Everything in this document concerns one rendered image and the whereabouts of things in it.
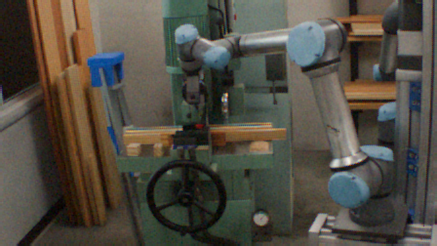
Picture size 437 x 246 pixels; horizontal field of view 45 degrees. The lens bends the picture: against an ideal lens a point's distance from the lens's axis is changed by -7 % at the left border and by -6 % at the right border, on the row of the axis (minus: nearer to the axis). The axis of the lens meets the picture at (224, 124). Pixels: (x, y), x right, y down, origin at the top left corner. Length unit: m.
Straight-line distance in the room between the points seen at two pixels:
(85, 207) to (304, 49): 2.40
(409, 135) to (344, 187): 0.42
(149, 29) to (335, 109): 3.23
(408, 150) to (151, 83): 3.15
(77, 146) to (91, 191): 0.31
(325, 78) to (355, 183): 0.30
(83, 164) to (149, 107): 1.37
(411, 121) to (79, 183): 2.28
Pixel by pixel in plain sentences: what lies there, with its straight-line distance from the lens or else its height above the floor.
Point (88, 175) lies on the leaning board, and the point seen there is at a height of 0.35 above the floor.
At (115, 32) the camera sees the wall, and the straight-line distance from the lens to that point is 4.73.
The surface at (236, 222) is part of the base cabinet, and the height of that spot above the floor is 0.62.
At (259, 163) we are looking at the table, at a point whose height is 0.86.
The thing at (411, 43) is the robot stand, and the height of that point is 1.34.
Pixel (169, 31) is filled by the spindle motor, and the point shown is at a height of 1.36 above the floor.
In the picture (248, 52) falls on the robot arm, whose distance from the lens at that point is 1.84.
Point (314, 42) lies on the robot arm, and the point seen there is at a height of 1.39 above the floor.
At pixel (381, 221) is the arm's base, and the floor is 0.83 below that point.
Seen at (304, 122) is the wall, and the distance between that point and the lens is 4.64.
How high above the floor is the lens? 1.64
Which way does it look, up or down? 17 degrees down
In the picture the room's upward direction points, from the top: 4 degrees counter-clockwise
